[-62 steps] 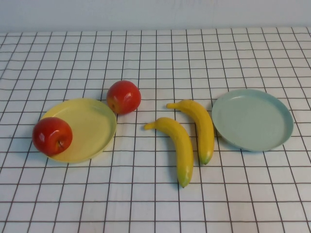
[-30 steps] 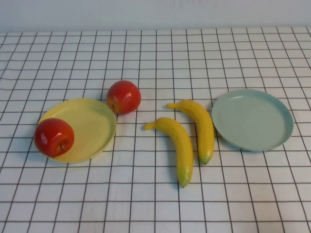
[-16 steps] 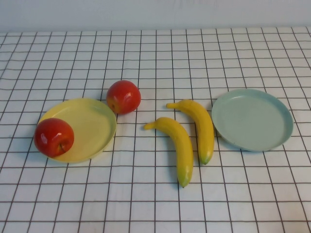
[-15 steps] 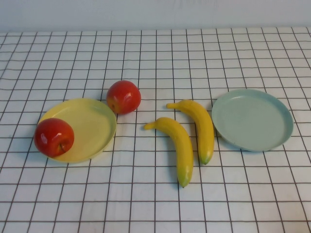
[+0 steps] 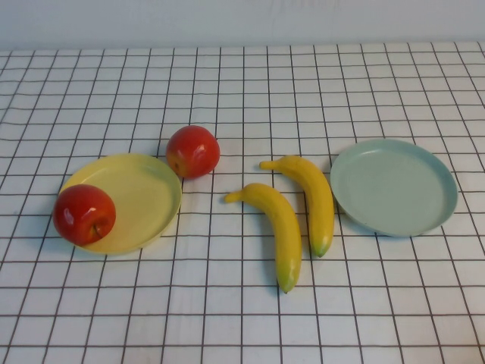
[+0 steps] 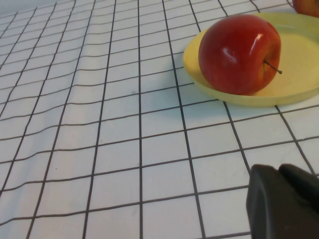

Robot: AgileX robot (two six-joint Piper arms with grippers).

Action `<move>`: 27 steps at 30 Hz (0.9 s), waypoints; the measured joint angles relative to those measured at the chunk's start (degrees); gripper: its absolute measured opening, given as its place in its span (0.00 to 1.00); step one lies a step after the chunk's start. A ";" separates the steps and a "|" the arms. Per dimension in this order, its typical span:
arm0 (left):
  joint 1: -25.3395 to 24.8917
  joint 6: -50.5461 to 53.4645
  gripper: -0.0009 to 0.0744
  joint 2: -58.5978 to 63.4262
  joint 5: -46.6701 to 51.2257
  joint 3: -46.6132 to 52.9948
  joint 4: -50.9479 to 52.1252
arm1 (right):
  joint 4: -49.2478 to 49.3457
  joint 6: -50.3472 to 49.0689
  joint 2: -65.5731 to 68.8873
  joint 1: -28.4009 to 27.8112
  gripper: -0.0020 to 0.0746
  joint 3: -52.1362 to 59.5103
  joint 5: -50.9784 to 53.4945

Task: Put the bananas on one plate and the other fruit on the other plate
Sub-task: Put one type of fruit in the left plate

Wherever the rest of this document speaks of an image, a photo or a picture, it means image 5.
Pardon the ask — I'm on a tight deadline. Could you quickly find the red apple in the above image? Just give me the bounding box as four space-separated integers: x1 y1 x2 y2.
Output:
52 184 117 246
165 124 221 179

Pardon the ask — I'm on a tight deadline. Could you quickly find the yellow banana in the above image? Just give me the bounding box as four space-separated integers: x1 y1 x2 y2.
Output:
224 183 303 294
259 155 336 259

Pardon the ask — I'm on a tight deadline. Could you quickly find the yellow round plate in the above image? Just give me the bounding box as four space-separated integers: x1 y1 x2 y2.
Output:
58 152 183 256

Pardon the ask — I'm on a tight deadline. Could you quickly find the pale blue-green round plate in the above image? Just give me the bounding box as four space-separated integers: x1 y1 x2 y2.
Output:
330 138 459 238

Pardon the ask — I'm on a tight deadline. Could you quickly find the white grid-pattern tablecloth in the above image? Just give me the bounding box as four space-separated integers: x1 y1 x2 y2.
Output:
0 40 485 364

